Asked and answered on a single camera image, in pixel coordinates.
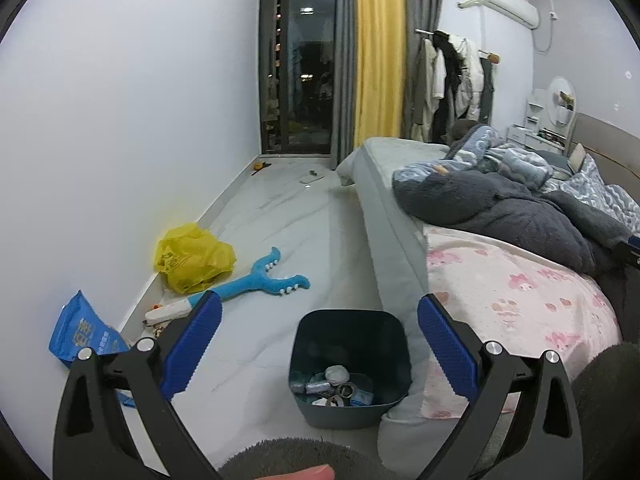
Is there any blue snack bag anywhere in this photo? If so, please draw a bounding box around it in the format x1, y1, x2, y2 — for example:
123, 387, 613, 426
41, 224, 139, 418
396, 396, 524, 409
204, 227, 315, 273
48, 290, 133, 368

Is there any bed with pink sheet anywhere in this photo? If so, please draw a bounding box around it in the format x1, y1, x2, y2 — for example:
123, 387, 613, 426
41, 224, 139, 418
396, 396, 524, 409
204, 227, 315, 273
336, 136, 506, 466

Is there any person's grey fleece clothing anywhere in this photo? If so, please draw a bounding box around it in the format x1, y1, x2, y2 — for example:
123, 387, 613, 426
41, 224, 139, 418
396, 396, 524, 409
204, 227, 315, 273
219, 342, 640, 480

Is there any white air conditioner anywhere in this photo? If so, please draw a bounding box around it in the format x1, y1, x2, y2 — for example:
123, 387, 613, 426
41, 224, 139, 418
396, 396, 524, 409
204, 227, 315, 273
459, 0, 541, 28

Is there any white dresser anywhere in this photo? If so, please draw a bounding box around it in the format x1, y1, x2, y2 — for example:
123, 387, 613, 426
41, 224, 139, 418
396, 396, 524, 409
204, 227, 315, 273
506, 125, 568, 153

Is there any pink printed blanket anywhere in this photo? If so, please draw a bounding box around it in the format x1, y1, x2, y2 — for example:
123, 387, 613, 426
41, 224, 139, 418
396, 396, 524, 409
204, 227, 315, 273
387, 225, 623, 421

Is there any clothes rail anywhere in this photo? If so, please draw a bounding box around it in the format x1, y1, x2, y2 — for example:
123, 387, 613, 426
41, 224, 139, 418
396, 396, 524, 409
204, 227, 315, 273
415, 29, 501, 64

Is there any yellow curtain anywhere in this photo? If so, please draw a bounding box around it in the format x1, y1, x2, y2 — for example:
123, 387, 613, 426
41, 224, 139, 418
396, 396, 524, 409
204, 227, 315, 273
352, 0, 407, 145

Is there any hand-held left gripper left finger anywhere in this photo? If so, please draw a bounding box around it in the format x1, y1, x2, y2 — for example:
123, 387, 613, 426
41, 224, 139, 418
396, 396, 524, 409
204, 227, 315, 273
52, 290, 223, 480

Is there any dark grey fleece blanket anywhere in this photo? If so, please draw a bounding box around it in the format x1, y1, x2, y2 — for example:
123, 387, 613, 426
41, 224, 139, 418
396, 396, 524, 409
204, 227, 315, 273
392, 170, 640, 278

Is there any blue patterned fleece blanket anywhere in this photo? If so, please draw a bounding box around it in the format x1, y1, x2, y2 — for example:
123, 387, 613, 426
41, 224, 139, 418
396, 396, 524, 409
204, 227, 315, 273
392, 124, 555, 192

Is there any dark blue trash bin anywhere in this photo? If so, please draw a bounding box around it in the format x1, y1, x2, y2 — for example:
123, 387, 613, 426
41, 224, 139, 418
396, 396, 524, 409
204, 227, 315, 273
288, 310, 412, 430

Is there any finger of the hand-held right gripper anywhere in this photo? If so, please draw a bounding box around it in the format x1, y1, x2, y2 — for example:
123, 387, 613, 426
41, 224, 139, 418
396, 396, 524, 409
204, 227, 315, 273
616, 240, 640, 272

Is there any round white mirror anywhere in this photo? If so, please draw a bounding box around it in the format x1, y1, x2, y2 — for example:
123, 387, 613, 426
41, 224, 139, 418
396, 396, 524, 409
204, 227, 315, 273
546, 76, 577, 131

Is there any person's left hand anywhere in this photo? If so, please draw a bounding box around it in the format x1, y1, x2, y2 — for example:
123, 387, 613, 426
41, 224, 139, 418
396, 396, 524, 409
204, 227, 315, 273
269, 465, 337, 480

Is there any row of hanging clothes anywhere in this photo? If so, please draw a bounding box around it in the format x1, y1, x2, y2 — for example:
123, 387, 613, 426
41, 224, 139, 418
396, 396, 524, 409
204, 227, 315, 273
411, 30, 496, 143

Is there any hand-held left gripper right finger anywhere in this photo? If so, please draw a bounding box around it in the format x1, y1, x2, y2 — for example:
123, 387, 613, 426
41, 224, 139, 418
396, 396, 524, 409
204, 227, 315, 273
417, 294, 586, 480

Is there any blue wavy pattern duvet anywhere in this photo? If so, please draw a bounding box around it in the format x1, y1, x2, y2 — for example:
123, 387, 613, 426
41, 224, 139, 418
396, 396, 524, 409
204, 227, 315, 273
540, 154, 640, 236

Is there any air conditioner cable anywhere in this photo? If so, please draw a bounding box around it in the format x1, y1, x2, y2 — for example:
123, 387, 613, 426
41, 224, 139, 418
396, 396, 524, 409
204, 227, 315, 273
530, 10, 558, 54

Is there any beige bed headboard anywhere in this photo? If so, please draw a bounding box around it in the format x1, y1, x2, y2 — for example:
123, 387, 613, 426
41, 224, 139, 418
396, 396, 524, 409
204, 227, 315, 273
567, 112, 640, 191

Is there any glass sliding door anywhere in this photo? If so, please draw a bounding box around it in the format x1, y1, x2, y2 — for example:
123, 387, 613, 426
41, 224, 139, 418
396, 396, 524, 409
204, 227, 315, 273
259, 0, 340, 155

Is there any blue forked plush toy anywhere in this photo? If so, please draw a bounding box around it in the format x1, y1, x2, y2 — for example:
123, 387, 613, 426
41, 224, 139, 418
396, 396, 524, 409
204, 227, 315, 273
145, 246, 311, 325

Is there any yellow plastic bag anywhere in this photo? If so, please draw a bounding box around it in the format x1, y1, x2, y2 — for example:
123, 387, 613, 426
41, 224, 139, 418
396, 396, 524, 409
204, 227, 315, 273
154, 222, 237, 295

